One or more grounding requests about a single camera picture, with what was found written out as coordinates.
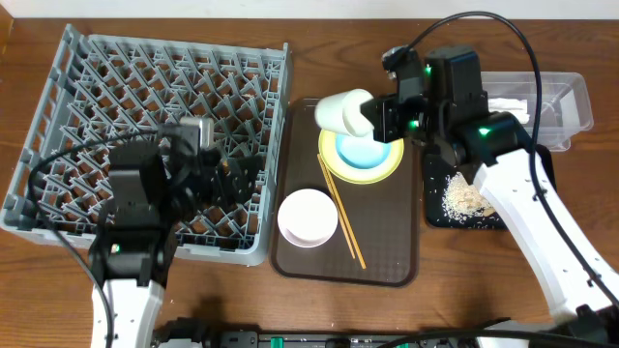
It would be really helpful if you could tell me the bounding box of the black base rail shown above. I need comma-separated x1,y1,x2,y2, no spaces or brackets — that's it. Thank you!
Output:
154,316,485,348

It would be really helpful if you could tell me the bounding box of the spilled rice pile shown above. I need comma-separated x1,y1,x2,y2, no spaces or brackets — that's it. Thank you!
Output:
441,172,495,222

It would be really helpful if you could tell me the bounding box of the wooden chopstick left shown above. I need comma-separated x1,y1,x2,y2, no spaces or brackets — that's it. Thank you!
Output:
316,154,356,259

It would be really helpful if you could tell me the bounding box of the grey plastic dishwasher rack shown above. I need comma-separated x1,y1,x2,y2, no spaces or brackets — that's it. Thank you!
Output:
1,26,293,266

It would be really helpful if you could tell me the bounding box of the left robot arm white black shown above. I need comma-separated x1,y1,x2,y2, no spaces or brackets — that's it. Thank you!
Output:
89,141,263,347

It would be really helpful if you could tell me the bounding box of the yellow round plate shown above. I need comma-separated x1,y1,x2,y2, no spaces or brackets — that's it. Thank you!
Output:
318,130,404,185

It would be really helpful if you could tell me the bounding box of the wooden chopstick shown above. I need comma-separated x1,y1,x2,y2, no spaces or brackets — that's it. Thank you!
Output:
316,154,356,259
316,154,367,270

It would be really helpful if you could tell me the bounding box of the light blue bowl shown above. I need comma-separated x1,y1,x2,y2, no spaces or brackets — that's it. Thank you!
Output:
335,134,391,169

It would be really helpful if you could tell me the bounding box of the white crumpled tissue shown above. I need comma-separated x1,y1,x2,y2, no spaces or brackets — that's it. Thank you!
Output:
488,98,530,125

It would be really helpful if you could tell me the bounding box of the pink white small plate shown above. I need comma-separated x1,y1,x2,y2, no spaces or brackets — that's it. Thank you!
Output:
277,188,339,248

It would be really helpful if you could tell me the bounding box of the white paper cup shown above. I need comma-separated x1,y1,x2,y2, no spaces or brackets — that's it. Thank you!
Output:
314,89,374,137

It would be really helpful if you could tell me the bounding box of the clear plastic waste bin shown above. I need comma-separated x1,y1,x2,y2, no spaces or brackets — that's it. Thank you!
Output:
481,72,594,152

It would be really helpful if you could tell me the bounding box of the black rectangular tray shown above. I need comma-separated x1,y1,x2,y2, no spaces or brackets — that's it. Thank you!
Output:
423,142,557,231

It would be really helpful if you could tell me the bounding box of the brown plastic serving tray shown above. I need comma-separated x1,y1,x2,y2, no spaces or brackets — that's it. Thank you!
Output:
271,99,422,287

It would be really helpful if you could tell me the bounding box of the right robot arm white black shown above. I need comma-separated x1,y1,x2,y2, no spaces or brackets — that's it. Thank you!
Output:
360,45,618,347

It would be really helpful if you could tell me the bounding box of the wooden chopstick right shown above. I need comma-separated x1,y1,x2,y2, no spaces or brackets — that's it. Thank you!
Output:
316,154,367,270

